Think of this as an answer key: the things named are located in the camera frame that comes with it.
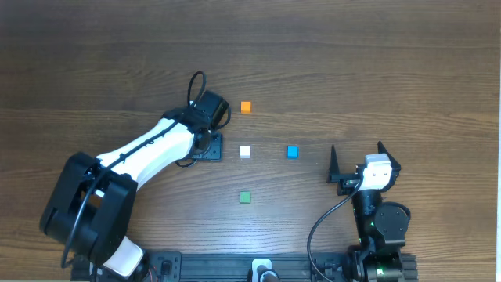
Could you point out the white cube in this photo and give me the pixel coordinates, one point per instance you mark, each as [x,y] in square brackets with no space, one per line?
[245,151]

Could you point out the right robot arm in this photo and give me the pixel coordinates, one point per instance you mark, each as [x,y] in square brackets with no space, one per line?
[385,225]

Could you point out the mounting rail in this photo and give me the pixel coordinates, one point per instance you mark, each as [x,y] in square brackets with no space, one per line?
[223,268]

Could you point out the blue cube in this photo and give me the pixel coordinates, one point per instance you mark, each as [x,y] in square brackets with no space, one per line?
[292,152]

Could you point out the green cube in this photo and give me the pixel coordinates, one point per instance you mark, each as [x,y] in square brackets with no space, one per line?
[245,197]

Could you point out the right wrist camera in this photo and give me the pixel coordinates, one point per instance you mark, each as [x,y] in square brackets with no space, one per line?
[376,170]

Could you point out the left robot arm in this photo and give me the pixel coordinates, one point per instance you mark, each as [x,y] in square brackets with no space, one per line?
[164,147]

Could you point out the orange cube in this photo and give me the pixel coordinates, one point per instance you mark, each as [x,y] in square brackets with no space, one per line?
[246,107]

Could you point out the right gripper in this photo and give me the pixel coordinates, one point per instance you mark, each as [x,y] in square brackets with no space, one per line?
[346,184]

